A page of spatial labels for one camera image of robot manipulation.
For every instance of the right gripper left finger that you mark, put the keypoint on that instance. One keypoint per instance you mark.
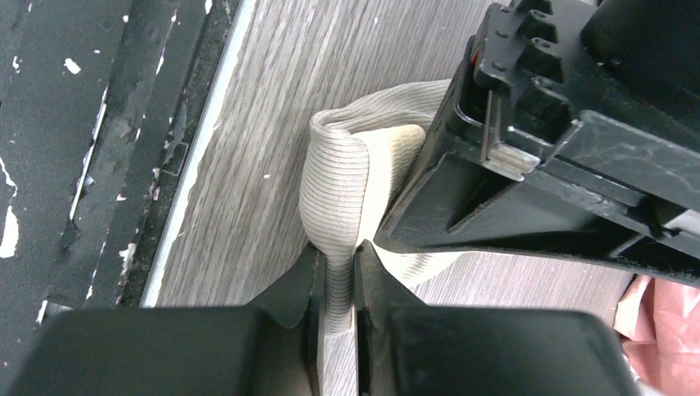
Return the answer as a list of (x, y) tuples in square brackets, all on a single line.
[(288, 357)]

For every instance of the pink shorts on hanger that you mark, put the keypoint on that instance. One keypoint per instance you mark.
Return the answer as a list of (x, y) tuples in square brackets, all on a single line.
[(658, 321)]

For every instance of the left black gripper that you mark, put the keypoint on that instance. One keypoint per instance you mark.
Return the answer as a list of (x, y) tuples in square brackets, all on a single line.
[(568, 130)]

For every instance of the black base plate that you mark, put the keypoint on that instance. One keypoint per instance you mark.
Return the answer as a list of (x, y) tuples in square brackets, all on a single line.
[(100, 103)]

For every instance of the grey underwear cream waistband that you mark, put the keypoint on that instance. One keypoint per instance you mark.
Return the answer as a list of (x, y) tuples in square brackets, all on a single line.
[(358, 158)]

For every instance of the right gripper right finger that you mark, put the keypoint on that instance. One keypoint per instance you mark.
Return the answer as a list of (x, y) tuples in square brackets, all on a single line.
[(376, 295)]

